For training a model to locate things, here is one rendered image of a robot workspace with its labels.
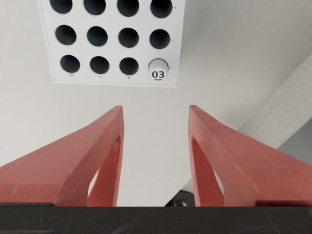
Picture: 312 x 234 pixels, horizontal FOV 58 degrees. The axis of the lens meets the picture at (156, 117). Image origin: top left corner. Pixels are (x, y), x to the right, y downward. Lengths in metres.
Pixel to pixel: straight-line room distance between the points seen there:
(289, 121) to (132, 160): 1.10
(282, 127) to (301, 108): 0.11
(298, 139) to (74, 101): 0.17
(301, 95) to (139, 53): 1.12
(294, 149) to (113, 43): 0.12
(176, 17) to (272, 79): 0.11
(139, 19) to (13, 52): 0.11
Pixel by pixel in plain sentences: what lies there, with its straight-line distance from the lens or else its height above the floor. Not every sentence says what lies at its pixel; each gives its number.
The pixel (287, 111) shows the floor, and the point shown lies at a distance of 1.30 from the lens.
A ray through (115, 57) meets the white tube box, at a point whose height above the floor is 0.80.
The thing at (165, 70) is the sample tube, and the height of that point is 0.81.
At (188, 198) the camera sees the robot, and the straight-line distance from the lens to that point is 1.14.
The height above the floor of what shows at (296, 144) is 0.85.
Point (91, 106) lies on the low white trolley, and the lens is 0.25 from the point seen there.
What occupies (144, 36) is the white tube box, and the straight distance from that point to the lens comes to 0.18.
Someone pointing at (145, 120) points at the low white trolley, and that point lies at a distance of 0.26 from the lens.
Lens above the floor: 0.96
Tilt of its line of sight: 54 degrees down
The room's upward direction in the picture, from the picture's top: 180 degrees counter-clockwise
